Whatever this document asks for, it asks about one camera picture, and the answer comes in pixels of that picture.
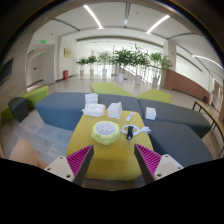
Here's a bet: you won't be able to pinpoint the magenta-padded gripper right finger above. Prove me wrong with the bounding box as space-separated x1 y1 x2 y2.
133 143 185 185

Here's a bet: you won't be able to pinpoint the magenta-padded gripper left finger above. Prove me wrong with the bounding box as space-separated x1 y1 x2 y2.
43 143 95 187

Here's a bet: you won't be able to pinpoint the black charger block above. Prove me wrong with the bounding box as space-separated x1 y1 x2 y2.
126 125 135 142

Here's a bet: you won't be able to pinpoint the wide grey sofa bench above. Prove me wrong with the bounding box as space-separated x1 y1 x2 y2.
143 119 214 168

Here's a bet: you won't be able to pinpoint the person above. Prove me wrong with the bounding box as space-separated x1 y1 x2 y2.
0 138 49 170

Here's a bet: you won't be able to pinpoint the angled grey sofa bench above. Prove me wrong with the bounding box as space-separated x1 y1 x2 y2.
138 98 213 139

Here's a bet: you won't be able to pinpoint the small white cube box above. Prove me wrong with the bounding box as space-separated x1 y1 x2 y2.
144 106 157 121

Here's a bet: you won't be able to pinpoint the round yellow power strip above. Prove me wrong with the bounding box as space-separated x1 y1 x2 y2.
90 120 122 146

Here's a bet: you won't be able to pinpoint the white tube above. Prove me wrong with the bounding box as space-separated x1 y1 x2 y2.
125 111 137 122

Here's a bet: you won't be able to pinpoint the long grey sofa bench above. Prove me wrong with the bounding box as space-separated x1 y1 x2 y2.
35 91 144 132

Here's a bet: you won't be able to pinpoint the wet wipe pack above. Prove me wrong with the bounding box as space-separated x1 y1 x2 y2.
81 102 107 118

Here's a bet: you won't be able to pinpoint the green seat cushion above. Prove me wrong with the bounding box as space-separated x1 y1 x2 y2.
89 82 134 98
135 88 173 104

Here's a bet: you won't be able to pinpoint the large white box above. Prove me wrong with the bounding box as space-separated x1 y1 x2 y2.
107 101 124 120

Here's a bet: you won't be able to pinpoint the wooden bench with black legs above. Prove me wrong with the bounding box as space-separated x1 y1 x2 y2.
192 100 224 158

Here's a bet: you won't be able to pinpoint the dark grey seat block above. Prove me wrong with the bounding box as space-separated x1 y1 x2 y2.
7 96 30 123

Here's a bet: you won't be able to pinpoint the green seat with backrest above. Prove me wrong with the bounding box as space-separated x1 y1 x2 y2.
0 85 50 123

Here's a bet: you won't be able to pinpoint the wooden shelf unit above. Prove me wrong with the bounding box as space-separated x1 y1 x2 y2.
218 79 224 124

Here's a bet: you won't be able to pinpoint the row of potted plants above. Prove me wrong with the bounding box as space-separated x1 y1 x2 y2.
75 44 173 88

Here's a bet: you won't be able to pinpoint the ceiling strip lights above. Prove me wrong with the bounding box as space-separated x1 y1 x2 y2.
82 3 224 71

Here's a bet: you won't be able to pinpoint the white coiled cable with plug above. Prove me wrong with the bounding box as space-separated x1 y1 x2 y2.
119 123 152 137

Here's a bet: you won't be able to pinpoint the black wall screen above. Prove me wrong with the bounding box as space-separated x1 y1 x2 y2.
0 58 14 86

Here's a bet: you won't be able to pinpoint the yellow wall picture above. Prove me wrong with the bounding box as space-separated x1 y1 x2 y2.
63 47 72 59

